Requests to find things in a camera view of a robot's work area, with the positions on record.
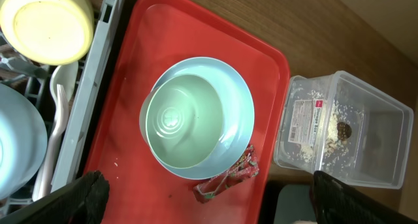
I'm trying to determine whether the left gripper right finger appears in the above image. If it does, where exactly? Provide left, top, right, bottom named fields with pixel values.
left=310, top=170, right=417, bottom=224

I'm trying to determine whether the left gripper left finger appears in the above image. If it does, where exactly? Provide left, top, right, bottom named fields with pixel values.
left=1, top=170, right=110, bottom=224

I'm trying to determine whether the light blue small bowl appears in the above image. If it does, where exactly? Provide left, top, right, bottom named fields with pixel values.
left=1, top=84, right=48, bottom=199

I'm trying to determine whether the food leftovers rice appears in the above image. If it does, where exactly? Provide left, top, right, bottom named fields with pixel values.
left=288, top=91, right=357, bottom=164

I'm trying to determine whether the white plastic fork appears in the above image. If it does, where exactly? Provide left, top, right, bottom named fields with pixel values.
left=37, top=84, right=69, bottom=199

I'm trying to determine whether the red snack wrapper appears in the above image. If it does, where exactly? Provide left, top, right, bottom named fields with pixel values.
left=193, top=144, right=259, bottom=204

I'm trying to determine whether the green bowl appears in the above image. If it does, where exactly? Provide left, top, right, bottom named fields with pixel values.
left=139, top=74, right=224, bottom=169

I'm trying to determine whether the light blue plate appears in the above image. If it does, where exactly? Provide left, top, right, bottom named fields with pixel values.
left=152, top=57, right=255, bottom=180

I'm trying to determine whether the yellow plastic cup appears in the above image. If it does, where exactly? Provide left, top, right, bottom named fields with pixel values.
left=1, top=0, right=94, bottom=65

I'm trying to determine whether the black plastic tray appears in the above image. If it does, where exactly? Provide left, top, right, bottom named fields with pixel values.
left=258, top=181, right=317, bottom=224

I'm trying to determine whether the clear plastic bin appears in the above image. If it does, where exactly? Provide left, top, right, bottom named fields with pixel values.
left=274, top=71, right=414, bottom=189

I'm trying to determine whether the red plastic tray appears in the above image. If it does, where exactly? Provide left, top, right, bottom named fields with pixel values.
left=86, top=0, right=290, bottom=224

